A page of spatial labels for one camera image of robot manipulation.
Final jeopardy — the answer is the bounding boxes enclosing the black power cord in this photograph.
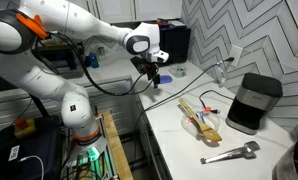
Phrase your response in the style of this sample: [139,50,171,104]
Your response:
[132,57,235,141]

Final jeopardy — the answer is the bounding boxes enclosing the clear plastic container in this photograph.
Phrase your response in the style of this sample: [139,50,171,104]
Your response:
[169,65,187,78]

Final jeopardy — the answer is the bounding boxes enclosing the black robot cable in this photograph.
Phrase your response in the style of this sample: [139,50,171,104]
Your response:
[38,30,157,98]

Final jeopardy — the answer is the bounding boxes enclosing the metal tongs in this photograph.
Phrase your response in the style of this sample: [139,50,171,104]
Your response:
[200,141,260,164]

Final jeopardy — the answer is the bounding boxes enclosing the clear round lid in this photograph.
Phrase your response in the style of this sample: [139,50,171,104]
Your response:
[180,110,221,138]

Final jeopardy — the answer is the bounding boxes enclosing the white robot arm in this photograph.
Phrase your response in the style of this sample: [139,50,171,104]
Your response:
[0,0,169,146]

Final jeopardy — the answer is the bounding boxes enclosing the blue bottle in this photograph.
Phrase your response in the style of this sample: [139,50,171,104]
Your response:
[88,52,99,68]

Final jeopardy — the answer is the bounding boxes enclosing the white wall outlet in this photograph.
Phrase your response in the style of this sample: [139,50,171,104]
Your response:
[229,45,243,67]

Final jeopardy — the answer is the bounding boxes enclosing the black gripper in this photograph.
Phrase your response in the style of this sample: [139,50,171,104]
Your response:
[130,56,160,88]

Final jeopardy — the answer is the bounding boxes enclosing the blue square container lid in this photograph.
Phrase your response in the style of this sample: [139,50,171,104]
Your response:
[160,75,172,84]

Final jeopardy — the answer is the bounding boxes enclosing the black silver coffee maker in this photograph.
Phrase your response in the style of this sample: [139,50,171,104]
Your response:
[225,73,283,135]

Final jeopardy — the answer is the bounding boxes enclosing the black microwave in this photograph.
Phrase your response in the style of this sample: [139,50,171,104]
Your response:
[158,22,191,65]

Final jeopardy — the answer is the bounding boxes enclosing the yellow emergency stop box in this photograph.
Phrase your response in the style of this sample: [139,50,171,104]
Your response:
[14,118,36,139]

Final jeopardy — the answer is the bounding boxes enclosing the black bag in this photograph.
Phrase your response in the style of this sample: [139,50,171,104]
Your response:
[0,116,63,180]

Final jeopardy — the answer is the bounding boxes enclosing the wooden spatula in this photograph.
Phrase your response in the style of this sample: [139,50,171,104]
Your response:
[179,98,222,142]

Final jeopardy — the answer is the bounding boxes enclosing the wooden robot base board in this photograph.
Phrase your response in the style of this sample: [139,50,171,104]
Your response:
[102,111,134,180]

